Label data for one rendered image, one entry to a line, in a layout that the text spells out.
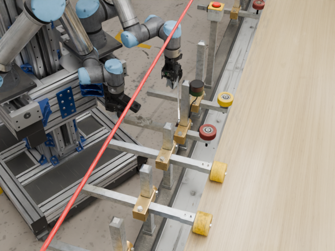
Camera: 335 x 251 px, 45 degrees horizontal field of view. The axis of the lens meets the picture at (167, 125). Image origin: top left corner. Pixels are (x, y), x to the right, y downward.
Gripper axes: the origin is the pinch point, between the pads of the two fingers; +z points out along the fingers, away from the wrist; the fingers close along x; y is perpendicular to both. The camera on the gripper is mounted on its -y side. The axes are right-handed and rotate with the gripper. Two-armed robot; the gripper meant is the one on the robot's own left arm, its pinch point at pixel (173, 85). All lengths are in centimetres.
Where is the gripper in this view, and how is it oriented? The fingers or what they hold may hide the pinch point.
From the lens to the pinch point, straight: 199.9
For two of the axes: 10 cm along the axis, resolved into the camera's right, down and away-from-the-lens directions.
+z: 0.0, 7.1, 7.0
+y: -3.2, 6.7, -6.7
